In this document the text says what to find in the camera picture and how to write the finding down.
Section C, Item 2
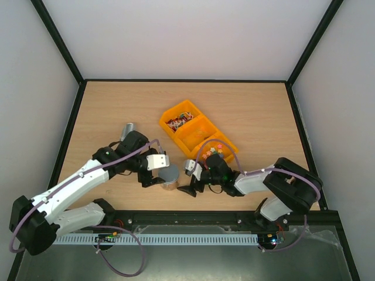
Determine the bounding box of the clear glass jar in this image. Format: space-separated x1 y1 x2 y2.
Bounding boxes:
160 180 179 191

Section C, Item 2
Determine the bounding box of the round metal jar lid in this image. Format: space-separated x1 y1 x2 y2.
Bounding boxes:
158 163 179 184

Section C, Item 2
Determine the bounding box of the metal candy scoop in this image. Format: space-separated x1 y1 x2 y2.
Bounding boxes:
120 122 135 142

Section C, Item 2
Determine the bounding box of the yellow bin with popsicle candies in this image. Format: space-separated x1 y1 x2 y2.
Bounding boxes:
175 115 219 157

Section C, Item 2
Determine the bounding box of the yellow bin with lollipops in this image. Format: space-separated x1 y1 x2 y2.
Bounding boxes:
159 100 202 136

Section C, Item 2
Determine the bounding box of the yellow bin with star candies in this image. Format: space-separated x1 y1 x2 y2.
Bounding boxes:
188 132 238 163

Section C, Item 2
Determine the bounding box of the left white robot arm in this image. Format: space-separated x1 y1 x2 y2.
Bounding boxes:
9 131 170 255

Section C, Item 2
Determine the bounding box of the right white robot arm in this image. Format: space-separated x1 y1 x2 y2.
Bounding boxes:
178 154 323 230

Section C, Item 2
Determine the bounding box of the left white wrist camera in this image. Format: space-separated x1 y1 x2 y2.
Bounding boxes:
146 154 170 170

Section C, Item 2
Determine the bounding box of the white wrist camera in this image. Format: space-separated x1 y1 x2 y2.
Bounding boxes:
146 154 170 170
183 159 203 181

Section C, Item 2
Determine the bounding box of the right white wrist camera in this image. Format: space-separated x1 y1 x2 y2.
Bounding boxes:
183 159 203 181

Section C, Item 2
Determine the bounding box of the grey slotted cable duct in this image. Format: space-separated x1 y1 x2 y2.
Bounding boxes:
54 233 258 246

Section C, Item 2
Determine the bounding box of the black aluminium frame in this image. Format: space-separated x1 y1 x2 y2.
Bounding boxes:
6 0 361 281

